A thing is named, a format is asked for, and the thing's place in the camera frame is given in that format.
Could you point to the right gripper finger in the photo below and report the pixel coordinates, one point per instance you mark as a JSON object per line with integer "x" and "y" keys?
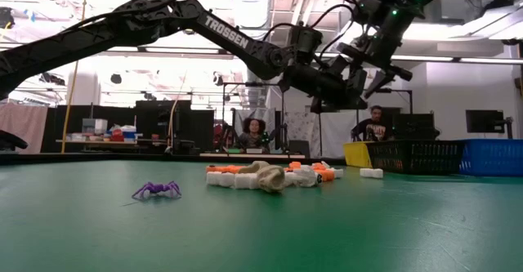
{"x": 380, "y": 82}

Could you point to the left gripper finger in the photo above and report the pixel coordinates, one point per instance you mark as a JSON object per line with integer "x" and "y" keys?
{"x": 318, "y": 105}
{"x": 347, "y": 105}

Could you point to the black plastic basket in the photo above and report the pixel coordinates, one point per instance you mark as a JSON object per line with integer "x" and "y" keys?
{"x": 417, "y": 157}

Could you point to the purple toy spider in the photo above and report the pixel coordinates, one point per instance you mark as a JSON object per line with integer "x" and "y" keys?
{"x": 157, "y": 189}

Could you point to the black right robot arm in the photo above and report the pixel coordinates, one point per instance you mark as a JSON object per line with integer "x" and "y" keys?
{"x": 392, "y": 14}

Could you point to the black background robot arm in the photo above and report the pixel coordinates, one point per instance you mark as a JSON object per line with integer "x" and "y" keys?
{"x": 271, "y": 135}

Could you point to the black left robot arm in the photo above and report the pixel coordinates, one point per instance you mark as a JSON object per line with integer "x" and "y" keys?
{"x": 143, "y": 23}

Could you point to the white backdrop sheet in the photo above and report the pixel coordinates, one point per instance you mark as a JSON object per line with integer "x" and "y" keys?
{"x": 339, "y": 129}

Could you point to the person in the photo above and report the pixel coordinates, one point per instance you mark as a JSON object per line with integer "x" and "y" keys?
{"x": 253, "y": 135}
{"x": 374, "y": 129}

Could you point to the yellow plastic basket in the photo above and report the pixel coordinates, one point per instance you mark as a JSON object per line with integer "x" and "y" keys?
{"x": 355, "y": 155}

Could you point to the black screen panel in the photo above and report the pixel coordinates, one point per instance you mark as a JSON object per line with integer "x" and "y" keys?
{"x": 417, "y": 127}

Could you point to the black ceiling spotlight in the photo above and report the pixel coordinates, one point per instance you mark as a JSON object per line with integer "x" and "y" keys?
{"x": 217, "y": 79}
{"x": 116, "y": 78}

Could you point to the black computer monitor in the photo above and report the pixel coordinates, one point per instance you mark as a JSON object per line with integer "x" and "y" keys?
{"x": 484, "y": 121}

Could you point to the green table mat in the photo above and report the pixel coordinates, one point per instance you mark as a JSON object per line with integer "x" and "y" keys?
{"x": 367, "y": 231}

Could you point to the blue plastic basket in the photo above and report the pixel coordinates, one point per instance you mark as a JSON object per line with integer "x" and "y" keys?
{"x": 494, "y": 157}

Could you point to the long ceiling light strip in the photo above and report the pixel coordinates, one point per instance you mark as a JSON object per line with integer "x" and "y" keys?
{"x": 184, "y": 50}

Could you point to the blue container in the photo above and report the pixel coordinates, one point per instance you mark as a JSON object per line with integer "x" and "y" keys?
{"x": 130, "y": 135}

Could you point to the black partition panels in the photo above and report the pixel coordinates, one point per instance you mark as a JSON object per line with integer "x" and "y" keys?
{"x": 122, "y": 114}

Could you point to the red container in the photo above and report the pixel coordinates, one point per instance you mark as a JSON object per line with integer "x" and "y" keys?
{"x": 117, "y": 135}

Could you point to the wooden workbench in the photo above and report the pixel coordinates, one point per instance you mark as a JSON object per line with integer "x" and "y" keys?
{"x": 102, "y": 143}

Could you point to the white storage box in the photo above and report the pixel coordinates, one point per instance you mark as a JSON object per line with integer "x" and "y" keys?
{"x": 95, "y": 126}

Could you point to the white cylinder tank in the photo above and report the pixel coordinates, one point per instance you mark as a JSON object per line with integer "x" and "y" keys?
{"x": 83, "y": 88}

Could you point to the pale pink curtain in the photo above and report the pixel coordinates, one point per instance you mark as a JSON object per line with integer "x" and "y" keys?
{"x": 24, "y": 121}

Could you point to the black stand frame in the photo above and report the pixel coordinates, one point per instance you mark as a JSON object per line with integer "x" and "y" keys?
{"x": 402, "y": 90}

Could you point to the black rig frame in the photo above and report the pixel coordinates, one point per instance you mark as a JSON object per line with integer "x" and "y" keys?
{"x": 253, "y": 84}

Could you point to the silver ventilation duct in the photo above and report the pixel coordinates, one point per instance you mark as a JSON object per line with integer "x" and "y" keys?
{"x": 251, "y": 2}

